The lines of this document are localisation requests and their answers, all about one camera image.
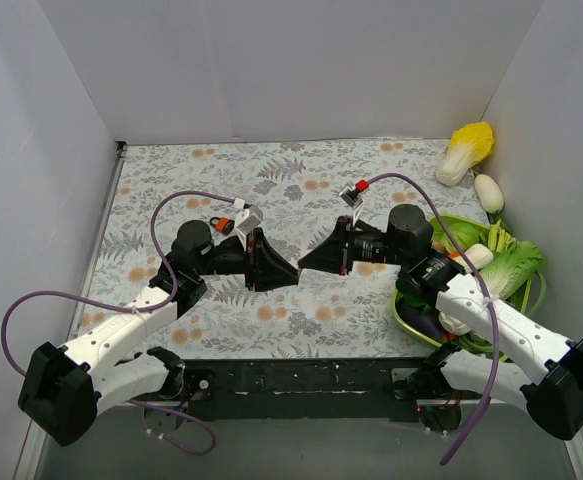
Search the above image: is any orange black padlock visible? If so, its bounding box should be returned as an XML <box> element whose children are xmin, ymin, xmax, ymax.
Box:
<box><xmin>209</xmin><ymin>217</ymin><xmax>235</xmax><ymax>236</ymax></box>

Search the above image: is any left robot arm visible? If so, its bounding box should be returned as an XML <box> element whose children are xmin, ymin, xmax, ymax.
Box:
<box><xmin>18</xmin><ymin>220</ymin><xmax>299</xmax><ymax>446</ymax></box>

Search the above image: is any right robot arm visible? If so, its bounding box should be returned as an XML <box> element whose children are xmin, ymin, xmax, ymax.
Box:
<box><xmin>298</xmin><ymin>204</ymin><xmax>583</xmax><ymax>440</ymax></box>

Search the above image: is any floral table mat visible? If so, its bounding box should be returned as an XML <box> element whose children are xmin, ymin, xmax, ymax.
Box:
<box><xmin>72</xmin><ymin>138</ymin><xmax>487</xmax><ymax>359</ymax></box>

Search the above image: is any brown kiwi potato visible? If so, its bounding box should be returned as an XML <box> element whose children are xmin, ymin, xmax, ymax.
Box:
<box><xmin>432</xmin><ymin>241</ymin><xmax>447</xmax><ymax>253</ymax></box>

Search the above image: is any green plastic basket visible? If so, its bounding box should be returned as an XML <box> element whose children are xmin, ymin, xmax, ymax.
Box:
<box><xmin>391</xmin><ymin>213</ymin><xmax>532</xmax><ymax>362</ymax></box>

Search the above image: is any purple eggplant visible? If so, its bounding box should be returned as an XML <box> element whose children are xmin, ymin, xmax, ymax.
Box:
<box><xmin>397</xmin><ymin>304</ymin><xmax>447</xmax><ymax>340</ymax></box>

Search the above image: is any green round cabbage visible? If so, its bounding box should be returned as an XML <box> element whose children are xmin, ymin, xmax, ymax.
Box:
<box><xmin>440</xmin><ymin>223</ymin><xmax>482</xmax><ymax>254</ymax></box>

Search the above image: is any white garlic bulb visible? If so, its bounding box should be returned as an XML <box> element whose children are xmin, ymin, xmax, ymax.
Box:
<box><xmin>438</xmin><ymin>312</ymin><xmax>472</xmax><ymax>336</ymax></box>

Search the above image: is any white bok choy stalk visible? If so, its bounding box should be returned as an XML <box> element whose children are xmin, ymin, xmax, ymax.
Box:
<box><xmin>454</xmin><ymin>243</ymin><xmax>494</xmax><ymax>272</ymax></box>

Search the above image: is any white radish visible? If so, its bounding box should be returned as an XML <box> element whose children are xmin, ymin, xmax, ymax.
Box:
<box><xmin>474</xmin><ymin>174</ymin><xmax>505</xmax><ymax>214</ymax></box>

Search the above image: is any yellow white napa cabbage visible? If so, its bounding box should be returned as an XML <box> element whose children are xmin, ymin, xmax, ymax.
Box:
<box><xmin>436</xmin><ymin>122</ymin><xmax>495</xmax><ymax>186</ymax></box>

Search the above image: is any green leafy lettuce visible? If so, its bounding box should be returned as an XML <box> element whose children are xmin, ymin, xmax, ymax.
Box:
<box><xmin>480</xmin><ymin>220</ymin><xmax>547</xmax><ymax>313</ymax></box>

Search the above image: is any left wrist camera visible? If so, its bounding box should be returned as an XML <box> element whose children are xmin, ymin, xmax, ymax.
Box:
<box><xmin>233</xmin><ymin>205</ymin><xmax>263</xmax><ymax>241</ymax></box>

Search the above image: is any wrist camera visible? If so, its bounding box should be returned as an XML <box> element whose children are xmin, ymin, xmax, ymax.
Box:
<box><xmin>233</xmin><ymin>205</ymin><xmax>263</xmax><ymax>241</ymax></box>
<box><xmin>338</xmin><ymin>180</ymin><xmax>369</xmax><ymax>224</ymax></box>

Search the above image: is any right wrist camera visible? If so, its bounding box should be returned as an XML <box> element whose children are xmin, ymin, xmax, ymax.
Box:
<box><xmin>338</xmin><ymin>180</ymin><xmax>369</xmax><ymax>224</ymax></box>

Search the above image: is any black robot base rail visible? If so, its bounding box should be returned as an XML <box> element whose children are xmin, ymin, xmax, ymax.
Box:
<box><xmin>143</xmin><ymin>357</ymin><xmax>465</xmax><ymax>426</ymax></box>

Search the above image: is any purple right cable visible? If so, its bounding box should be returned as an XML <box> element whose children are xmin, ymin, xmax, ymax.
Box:
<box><xmin>360</xmin><ymin>172</ymin><xmax>500</xmax><ymax>466</ymax></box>

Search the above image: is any purple cable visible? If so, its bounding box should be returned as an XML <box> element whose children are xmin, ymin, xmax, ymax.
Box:
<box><xmin>360</xmin><ymin>172</ymin><xmax>500</xmax><ymax>466</ymax></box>
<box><xmin>0</xmin><ymin>189</ymin><xmax>247</xmax><ymax>456</ymax></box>

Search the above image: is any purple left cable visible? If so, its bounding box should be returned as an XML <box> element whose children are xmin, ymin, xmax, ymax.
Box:
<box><xmin>0</xmin><ymin>189</ymin><xmax>247</xmax><ymax>456</ymax></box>

